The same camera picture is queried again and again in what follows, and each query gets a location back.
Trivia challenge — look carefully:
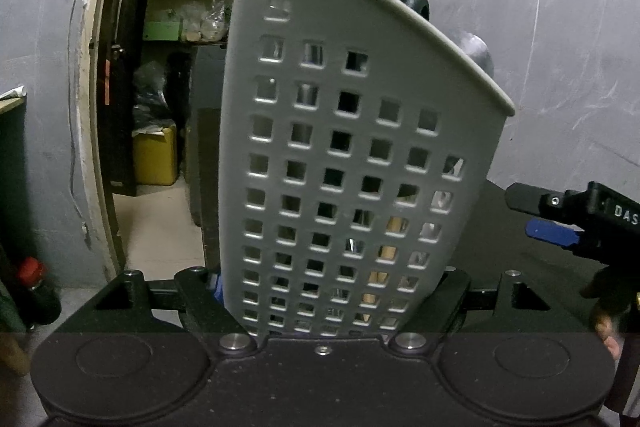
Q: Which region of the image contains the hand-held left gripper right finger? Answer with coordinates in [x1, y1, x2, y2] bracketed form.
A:
[382, 266, 608, 354]

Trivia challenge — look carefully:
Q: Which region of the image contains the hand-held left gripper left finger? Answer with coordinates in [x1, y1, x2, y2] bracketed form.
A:
[60, 266, 260, 354]

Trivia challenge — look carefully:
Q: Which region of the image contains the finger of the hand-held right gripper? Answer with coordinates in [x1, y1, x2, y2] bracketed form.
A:
[505, 181, 593, 223]
[526, 217, 586, 252]

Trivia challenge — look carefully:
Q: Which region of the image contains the wooden chopstick purple band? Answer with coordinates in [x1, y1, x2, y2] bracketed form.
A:
[362, 214, 408, 308]

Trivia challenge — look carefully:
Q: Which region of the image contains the metal spoon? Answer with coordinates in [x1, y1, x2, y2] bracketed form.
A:
[447, 33, 495, 80]

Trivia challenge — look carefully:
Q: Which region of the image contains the person's right hand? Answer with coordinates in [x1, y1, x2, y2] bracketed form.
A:
[580, 277, 640, 360]

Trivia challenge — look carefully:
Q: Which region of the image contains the yellow plastic canister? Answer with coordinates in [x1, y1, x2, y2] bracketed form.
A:
[132, 124, 178, 186]

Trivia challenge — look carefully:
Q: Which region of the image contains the red-capped dark bottle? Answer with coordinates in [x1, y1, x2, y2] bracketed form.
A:
[15, 257, 62, 326]

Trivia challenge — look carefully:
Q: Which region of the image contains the dark wooden door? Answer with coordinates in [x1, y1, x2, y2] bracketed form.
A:
[97, 0, 146, 198]

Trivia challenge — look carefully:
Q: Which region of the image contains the black plastic bag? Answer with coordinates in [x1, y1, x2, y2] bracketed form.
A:
[132, 62, 173, 132]

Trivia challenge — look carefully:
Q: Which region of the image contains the grey cabinet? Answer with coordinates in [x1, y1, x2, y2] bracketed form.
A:
[187, 44, 231, 228]

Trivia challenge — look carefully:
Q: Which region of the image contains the green box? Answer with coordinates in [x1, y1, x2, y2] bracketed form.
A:
[144, 21, 182, 42]

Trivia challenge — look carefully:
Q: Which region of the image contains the wooden countertop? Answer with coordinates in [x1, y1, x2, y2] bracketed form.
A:
[0, 94, 27, 115]

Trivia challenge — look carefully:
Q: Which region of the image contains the pale wooden door frame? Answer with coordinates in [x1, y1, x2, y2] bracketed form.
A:
[75, 0, 351, 278]

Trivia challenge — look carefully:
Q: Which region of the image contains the white power cable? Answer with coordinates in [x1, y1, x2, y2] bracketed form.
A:
[67, 0, 92, 250]

